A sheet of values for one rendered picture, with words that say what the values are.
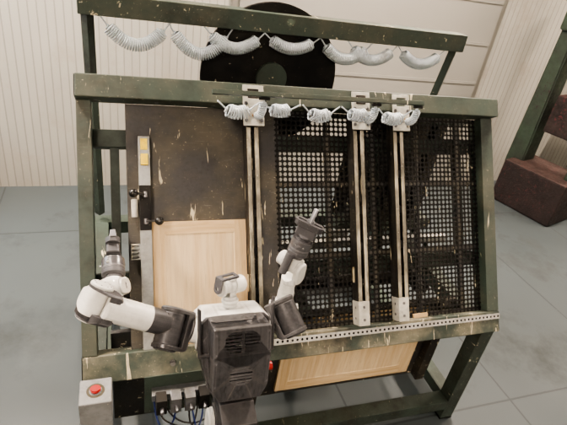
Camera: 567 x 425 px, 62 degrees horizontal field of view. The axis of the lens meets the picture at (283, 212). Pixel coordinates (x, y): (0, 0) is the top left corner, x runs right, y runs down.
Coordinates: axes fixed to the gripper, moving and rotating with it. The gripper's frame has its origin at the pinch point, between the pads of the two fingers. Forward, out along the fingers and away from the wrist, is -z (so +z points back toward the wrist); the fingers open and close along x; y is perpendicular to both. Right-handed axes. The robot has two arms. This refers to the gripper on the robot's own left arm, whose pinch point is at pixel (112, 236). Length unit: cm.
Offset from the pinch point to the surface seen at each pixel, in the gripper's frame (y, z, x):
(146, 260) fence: 13.5, 2.4, 18.0
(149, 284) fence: 14.7, 11.2, 23.8
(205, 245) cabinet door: 40.3, -3.4, 17.2
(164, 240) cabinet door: 21.9, -6.0, 15.2
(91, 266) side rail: -9.1, 3.8, 17.8
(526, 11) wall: 453, -318, 56
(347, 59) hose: 128, -100, -20
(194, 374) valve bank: 33, 47, 47
